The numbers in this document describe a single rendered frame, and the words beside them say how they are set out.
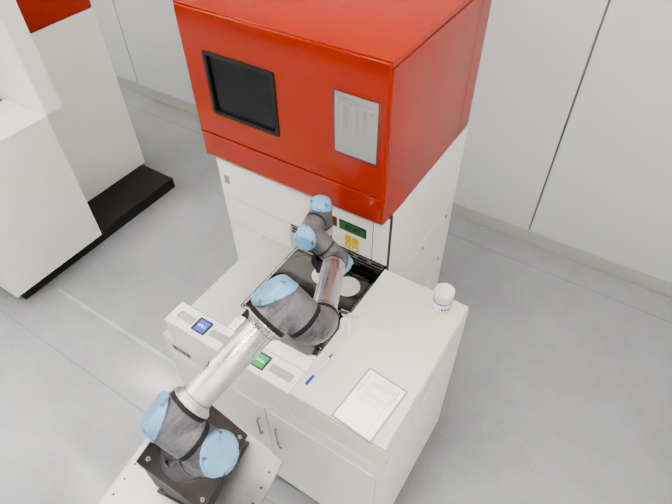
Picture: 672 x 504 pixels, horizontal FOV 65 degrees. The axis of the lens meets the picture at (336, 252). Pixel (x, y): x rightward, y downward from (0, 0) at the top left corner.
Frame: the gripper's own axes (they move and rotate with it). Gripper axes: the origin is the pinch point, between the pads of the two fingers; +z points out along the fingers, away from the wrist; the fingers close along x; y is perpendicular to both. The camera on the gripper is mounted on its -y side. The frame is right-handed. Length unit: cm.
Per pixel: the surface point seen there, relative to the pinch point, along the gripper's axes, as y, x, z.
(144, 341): 39, 103, 97
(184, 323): -20, 50, 1
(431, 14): 29, -35, -84
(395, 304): -14.6, -25.6, 0.8
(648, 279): 68, -190, 90
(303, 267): 10.5, 8.4, 7.3
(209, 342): -28.4, 39.6, 1.2
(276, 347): -25.9, 17.5, 9.2
